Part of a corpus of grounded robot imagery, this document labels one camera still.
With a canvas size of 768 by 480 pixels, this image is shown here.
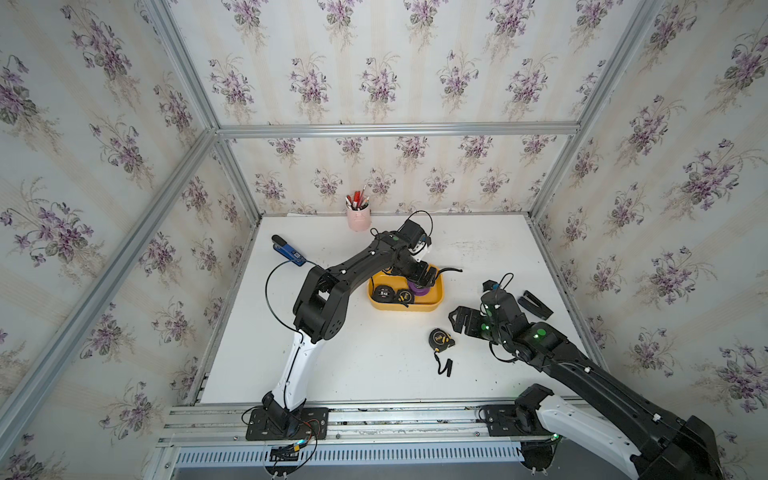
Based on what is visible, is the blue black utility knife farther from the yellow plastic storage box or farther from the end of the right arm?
the end of the right arm

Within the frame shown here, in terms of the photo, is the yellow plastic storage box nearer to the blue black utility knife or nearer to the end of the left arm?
the end of the left arm

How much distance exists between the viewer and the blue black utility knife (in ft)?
3.49
